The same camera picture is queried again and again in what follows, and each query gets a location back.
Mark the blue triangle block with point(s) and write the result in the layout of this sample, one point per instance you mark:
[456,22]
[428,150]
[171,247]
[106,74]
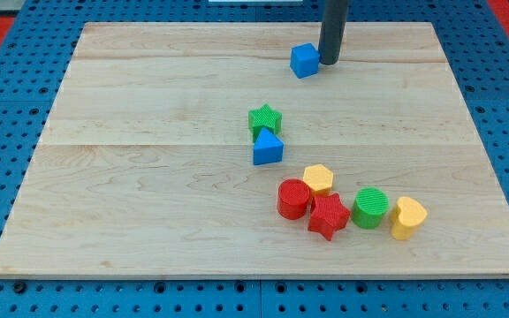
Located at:
[268,148]

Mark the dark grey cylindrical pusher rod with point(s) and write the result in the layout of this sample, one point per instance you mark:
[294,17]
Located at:
[332,30]

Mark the green cylinder block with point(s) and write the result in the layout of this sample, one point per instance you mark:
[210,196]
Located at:
[369,207]

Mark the red cylinder block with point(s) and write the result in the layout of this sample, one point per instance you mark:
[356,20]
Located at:
[292,199]

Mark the yellow heart block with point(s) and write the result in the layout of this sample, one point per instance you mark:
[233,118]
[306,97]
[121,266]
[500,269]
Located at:
[407,217]

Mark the green star block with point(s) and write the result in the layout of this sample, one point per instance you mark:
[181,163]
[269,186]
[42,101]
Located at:
[264,117]

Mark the yellow hexagon block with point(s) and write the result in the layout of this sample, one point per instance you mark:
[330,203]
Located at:
[319,179]

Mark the red star block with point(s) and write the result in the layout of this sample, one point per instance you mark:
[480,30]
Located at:
[328,214]

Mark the light wooden board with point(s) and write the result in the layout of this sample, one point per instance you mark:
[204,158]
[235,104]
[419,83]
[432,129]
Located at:
[144,169]

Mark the blue cube block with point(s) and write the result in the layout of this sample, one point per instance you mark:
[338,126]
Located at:
[304,60]

